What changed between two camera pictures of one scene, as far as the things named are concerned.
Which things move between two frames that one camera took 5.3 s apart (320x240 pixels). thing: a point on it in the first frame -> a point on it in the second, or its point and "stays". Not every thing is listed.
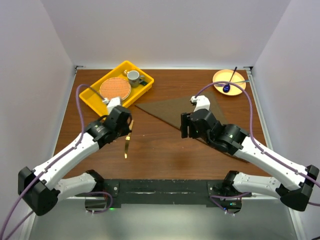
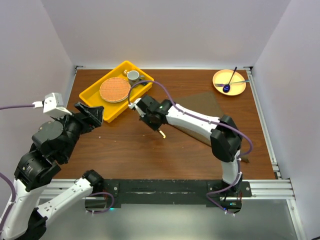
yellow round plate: (225, 75) stays
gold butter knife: (128, 137) -> (160, 131)
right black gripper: (185, 120) -> (154, 126)
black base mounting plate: (195, 191) stays
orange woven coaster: (115, 87) stays
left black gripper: (126, 130) -> (89, 116)
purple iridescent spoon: (227, 87) stays
